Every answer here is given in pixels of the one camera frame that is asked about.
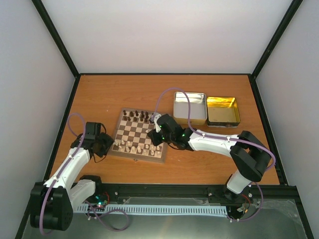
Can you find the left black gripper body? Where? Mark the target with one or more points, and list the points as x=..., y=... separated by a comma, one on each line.
x=103, y=144

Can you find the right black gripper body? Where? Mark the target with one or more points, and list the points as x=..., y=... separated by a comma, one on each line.
x=168, y=138

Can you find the white chess rook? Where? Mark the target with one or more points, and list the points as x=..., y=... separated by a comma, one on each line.
x=116, y=142

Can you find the white chess bishop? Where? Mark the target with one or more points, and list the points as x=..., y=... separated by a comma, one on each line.
x=133, y=149

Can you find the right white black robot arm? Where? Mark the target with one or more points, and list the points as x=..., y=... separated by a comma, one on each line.
x=250, y=156

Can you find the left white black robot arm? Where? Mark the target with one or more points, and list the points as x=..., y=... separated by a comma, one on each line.
x=64, y=179

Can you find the wooden chess board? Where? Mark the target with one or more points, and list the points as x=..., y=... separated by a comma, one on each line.
x=133, y=131

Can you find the silver open tin box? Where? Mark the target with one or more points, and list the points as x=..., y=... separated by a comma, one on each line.
x=197, y=105

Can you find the gold tin lid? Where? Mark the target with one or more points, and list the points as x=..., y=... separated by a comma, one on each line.
x=222, y=112

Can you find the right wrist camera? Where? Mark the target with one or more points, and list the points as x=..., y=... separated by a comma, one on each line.
x=155, y=119

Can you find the black frame rail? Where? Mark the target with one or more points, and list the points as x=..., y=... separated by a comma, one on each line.
x=117, y=192

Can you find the light blue cable duct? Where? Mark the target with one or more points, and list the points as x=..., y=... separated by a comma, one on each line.
x=163, y=210

